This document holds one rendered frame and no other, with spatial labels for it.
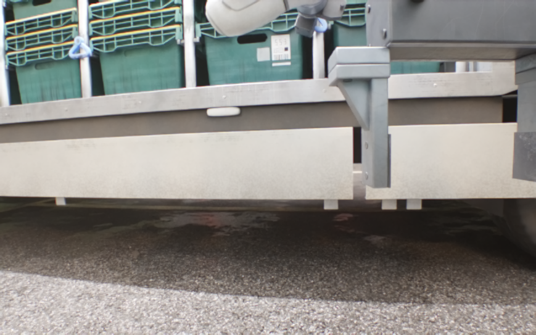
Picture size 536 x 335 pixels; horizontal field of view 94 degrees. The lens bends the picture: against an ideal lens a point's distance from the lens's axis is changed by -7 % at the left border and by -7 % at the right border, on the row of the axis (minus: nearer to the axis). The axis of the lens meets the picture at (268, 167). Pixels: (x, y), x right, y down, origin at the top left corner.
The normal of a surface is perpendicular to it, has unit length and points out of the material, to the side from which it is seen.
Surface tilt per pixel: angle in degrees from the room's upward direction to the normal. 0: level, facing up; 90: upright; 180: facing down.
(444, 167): 90
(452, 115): 90
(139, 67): 95
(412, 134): 90
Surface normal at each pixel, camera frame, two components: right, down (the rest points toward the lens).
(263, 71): -0.16, 0.11
